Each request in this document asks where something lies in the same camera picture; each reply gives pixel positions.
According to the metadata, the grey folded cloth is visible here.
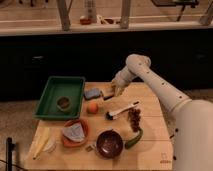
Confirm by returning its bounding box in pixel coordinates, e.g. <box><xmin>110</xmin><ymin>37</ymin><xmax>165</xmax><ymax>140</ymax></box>
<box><xmin>62</xmin><ymin>123</ymin><xmax>85</xmax><ymax>142</ymax></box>

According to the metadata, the green plastic tray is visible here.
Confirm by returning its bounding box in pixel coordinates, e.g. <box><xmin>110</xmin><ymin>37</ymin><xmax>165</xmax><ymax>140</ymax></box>
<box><xmin>35</xmin><ymin>76</ymin><xmax>85</xmax><ymax>121</ymax></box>

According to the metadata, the orange bowl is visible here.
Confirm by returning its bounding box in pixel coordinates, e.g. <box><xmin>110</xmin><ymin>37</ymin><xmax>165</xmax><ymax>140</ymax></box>
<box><xmin>61</xmin><ymin>119</ymin><xmax>89</xmax><ymax>148</ymax></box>

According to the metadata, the green chili pepper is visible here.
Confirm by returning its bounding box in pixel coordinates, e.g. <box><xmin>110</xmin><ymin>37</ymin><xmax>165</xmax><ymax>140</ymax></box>
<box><xmin>125</xmin><ymin>129</ymin><xmax>143</xmax><ymax>149</ymax></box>

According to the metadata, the orange fruit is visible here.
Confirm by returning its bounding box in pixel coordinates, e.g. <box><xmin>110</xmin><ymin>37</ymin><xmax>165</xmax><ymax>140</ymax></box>
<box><xmin>87</xmin><ymin>102</ymin><xmax>99</xmax><ymax>114</ymax></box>

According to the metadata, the whiteboard eraser block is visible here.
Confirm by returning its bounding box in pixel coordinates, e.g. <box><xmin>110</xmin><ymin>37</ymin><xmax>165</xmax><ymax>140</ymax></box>
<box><xmin>101</xmin><ymin>86</ymin><xmax>115</xmax><ymax>101</ymax></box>

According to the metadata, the red object on shelf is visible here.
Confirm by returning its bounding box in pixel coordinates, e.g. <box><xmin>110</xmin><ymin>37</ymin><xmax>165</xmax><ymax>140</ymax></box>
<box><xmin>79</xmin><ymin>16</ymin><xmax>92</xmax><ymax>25</ymax></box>

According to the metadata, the black stand post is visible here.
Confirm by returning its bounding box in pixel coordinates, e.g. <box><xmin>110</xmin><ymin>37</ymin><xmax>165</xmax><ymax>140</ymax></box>
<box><xmin>5</xmin><ymin>137</ymin><xmax>15</xmax><ymax>171</ymax></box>

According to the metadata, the brown dried grapes bunch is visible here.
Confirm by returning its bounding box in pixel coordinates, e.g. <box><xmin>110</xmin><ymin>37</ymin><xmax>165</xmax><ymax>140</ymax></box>
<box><xmin>128</xmin><ymin>108</ymin><xmax>141</xmax><ymax>132</ymax></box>

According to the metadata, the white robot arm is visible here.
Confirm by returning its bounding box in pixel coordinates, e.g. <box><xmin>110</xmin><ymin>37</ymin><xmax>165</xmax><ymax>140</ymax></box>
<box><xmin>112</xmin><ymin>54</ymin><xmax>213</xmax><ymax>171</ymax></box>

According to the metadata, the purple bowl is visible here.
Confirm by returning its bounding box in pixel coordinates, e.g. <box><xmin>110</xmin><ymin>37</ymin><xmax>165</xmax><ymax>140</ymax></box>
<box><xmin>96</xmin><ymin>130</ymin><xmax>123</xmax><ymax>159</ymax></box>

